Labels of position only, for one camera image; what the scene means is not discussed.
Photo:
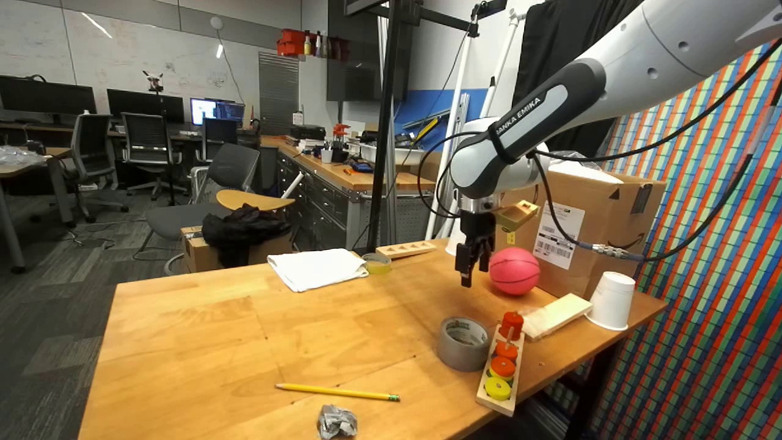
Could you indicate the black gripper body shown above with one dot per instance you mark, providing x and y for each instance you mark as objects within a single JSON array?
[{"x": 476, "y": 222}]

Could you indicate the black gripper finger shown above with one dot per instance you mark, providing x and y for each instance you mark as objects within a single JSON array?
[
  {"x": 484, "y": 255},
  {"x": 464, "y": 264}
]

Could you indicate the pink toy basketball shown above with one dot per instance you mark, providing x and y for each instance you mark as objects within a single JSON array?
[{"x": 513, "y": 270}]

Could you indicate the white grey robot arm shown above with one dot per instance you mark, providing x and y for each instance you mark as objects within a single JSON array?
[{"x": 655, "y": 51}]

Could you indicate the wooden strip with holes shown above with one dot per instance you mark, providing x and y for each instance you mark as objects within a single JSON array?
[{"x": 404, "y": 250}]

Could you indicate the light wooden block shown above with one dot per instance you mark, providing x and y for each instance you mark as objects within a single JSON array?
[{"x": 555, "y": 316}]

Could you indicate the black vertical pole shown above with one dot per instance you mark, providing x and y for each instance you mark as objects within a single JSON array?
[{"x": 399, "y": 13}]

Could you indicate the cardboard shipping box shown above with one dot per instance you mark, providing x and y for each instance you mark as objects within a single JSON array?
[{"x": 588, "y": 222}]

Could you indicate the white paper cup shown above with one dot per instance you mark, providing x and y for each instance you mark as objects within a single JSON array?
[{"x": 611, "y": 300}]

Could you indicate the wooden workbench with drawers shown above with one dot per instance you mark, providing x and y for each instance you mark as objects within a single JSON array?
[{"x": 332, "y": 201}]

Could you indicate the white folded cloth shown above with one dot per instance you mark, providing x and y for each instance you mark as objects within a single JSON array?
[{"x": 316, "y": 270}]

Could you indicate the crumpled foil ball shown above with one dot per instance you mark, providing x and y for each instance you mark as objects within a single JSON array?
[{"x": 335, "y": 423}]

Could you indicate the yellow pencil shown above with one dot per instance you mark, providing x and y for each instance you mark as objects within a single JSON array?
[{"x": 337, "y": 391}]

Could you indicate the black bag on box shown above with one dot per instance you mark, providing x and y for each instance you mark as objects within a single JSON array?
[{"x": 236, "y": 233}]

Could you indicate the grey office chair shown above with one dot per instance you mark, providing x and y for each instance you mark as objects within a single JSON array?
[{"x": 232, "y": 166}]

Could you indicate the red container on shelf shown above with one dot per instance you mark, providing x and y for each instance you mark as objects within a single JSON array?
[{"x": 289, "y": 42}]

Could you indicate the small cardboard box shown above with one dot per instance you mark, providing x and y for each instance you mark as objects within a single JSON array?
[{"x": 204, "y": 256}]

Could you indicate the lit computer screen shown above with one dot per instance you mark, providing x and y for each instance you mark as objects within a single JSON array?
[{"x": 206, "y": 107}]

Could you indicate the black office chair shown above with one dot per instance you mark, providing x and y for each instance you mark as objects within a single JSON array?
[
  {"x": 95, "y": 166},
  {"x": 148, "y": 148}
]

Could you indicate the black computer monitor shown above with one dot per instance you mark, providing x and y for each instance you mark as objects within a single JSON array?
[
  {"x": 127, "y": 101},
  {"x": 57, "y": 101}
]

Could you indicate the left wooden desk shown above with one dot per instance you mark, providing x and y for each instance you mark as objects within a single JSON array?
[{"x": 30, "y": 173}]

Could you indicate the grey duct tape roll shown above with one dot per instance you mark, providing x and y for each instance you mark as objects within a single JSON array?
[{"x": 463, "y": 346}]

